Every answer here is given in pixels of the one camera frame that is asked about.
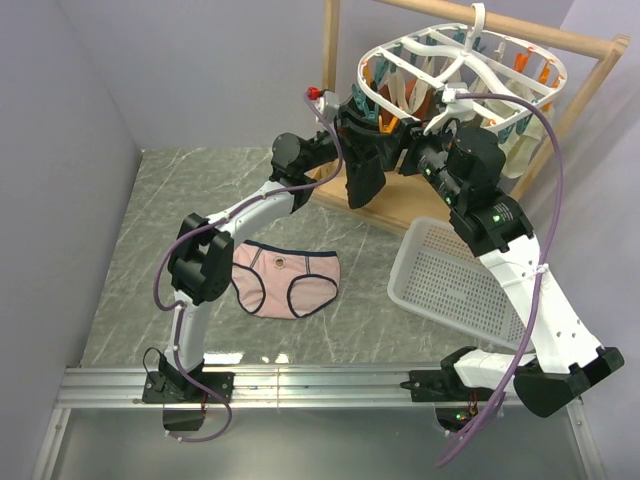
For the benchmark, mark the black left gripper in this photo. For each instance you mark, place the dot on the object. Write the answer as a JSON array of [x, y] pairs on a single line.
[[357, 130]]

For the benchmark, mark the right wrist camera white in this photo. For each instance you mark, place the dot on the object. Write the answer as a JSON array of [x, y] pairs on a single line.
[[451, 107]]

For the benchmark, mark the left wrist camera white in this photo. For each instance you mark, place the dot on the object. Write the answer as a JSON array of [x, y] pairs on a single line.
[[326, 104]]

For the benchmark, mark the aluminium mounting rail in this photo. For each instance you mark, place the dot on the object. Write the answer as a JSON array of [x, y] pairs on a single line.
[[279, 386]]

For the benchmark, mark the cream white underwear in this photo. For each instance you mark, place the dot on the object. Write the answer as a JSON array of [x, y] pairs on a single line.
[[519, 154]]

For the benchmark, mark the rust orange underwear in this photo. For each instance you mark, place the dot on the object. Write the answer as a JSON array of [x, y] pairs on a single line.
[[413, 96]]

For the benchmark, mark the orange clothes peg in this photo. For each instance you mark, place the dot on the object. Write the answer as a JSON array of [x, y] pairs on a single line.
[[387, 127], [543, 78]]

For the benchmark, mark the pink underwear navy trim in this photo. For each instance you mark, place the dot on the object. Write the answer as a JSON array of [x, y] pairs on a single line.
[[284, 284]]

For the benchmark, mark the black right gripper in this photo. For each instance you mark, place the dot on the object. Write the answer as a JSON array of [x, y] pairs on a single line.
[[413, 131]]

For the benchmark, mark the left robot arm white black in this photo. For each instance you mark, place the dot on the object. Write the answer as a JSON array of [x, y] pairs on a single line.
[[215, 253]]

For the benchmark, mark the black ribbed underwear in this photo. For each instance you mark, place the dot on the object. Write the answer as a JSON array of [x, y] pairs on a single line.
[[365, 176]]

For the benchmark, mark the teal clothes peg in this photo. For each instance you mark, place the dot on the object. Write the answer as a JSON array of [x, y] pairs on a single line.
[[365, 105], [511, 133]]

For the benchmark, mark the white plastic laundry basket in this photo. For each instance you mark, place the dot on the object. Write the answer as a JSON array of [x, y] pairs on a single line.
[[436, 276]]

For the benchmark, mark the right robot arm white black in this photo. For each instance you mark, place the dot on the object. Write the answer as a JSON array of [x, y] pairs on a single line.
[[558, 358]]

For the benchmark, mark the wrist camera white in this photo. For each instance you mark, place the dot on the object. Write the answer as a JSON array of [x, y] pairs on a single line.
[[326, 104], [451, 107]]

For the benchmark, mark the white round clip hanger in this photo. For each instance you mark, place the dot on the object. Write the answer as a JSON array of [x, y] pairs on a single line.
[[461, 56]]

